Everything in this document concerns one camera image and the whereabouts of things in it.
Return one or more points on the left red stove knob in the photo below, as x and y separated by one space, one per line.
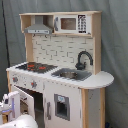
15 79

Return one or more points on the wooden toy kitchen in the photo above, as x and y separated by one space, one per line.
61 50

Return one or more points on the white cabinet door dispenser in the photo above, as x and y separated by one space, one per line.
62 106

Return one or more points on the right red stove knob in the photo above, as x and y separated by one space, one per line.
33 84

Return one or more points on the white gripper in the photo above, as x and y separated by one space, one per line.
10 107

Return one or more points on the black toy faucet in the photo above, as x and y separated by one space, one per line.
84 61

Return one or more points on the grey range hood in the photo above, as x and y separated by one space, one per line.
38 27

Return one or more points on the white oven door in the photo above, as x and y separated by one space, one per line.
26 100

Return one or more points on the black stovetop red burners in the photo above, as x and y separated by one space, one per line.
36 67

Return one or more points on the grey metal sink basin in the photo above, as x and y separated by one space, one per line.
72 74

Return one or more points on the white toy microwave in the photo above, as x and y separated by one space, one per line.
73 24

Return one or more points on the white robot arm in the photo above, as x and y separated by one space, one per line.
23 121

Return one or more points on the red stove knob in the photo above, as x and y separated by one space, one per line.
15 79
33 84

